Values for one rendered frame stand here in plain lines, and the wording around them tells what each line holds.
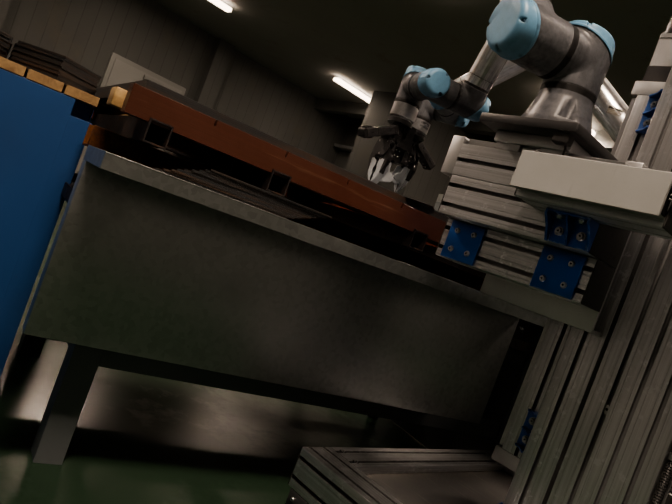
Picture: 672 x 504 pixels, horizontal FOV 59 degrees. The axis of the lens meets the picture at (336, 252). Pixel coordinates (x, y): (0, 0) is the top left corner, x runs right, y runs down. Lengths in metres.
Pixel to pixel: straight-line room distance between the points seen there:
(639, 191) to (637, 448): 0.51
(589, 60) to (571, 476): 0.83
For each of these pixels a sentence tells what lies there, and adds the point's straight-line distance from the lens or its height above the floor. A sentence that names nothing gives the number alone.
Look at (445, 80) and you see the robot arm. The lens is 1.64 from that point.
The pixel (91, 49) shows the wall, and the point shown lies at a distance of 10.33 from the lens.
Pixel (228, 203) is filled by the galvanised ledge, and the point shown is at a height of 0.67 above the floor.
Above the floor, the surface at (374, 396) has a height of 0.32.
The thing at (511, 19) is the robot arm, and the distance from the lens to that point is 1.30.
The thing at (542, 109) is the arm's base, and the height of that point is 1.07.
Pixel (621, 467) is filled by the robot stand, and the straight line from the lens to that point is 1.32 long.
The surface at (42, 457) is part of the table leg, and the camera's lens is 1.50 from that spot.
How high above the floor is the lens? 0.68
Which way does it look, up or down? 1 degrees down
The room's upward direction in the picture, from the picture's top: 21 degrees clockwise
